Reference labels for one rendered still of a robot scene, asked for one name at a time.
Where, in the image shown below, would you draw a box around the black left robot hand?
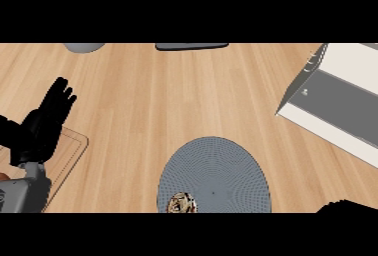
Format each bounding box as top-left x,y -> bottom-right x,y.
0,76 -> 78,168

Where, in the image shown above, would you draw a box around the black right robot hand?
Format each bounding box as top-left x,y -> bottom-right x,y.
314,199 -> 378,214

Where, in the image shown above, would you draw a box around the round grey woven placemat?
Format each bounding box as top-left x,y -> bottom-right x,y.
156,136 -> 273,214

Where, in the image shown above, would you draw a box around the white and grey tiered shelf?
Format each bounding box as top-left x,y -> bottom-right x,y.
274,43 -> 378,169

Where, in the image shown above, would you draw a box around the mottled brown bell pepper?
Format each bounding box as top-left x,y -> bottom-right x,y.
166,191 -> 199,214

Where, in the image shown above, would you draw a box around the wooden cutting board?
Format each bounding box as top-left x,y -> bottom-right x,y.
0,125 -> 90,213

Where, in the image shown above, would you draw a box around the grey round bowl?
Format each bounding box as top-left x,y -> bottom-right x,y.
62,43 -> 106,54

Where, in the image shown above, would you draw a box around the dark grey flat tray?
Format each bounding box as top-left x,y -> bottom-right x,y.
153,43 -> 230,52

